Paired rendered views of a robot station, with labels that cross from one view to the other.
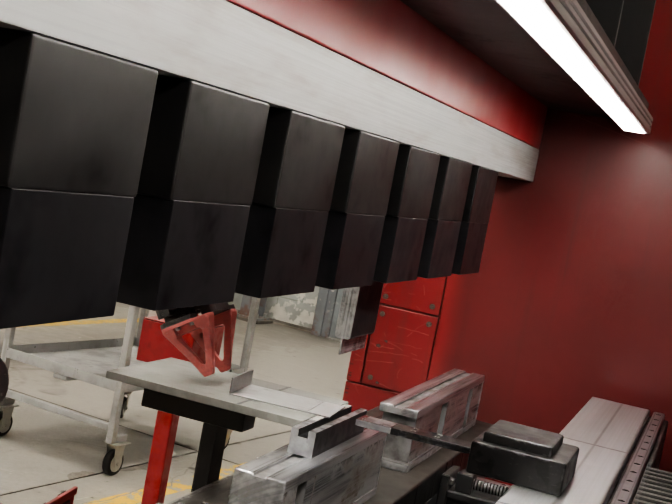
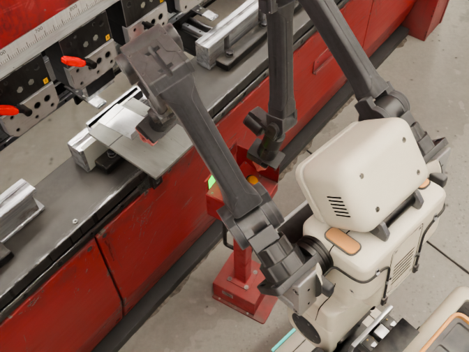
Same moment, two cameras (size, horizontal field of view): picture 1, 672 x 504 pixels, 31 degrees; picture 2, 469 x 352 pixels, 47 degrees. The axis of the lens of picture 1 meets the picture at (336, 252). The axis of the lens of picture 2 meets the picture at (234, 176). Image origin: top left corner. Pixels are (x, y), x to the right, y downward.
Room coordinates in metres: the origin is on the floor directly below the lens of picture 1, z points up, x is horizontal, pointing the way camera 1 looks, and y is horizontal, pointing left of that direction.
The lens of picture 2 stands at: (2.37, 0.70, 2.13)
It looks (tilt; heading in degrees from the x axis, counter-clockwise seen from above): 53 degrees down; 201
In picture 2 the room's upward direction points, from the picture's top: 1 degrees counter-clockwise
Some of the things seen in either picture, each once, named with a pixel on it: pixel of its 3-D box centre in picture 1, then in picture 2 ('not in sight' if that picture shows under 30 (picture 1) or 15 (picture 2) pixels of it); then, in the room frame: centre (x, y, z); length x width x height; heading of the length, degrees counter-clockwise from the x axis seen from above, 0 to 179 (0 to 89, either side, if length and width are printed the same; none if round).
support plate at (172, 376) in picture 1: (230, 390); (144, 136); (1.52, 0.10, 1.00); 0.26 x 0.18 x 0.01; 72
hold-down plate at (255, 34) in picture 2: not in sight; (247, 43); (0.91, 0.20, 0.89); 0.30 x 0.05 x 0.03; 162
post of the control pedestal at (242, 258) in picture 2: not in sight; (242, 243); (1.42, 0.36, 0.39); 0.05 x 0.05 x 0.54; 81
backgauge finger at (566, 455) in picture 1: (463, 438); (72, 84); (1.42, -0.19, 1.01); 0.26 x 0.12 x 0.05; 72
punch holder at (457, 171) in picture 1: (421, 213); (15, 90); (1.69, -0.11, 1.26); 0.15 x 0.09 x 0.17; 162
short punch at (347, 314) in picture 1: (358, 313); (98, 79); (1.47, -0.04, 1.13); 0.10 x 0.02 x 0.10; 162
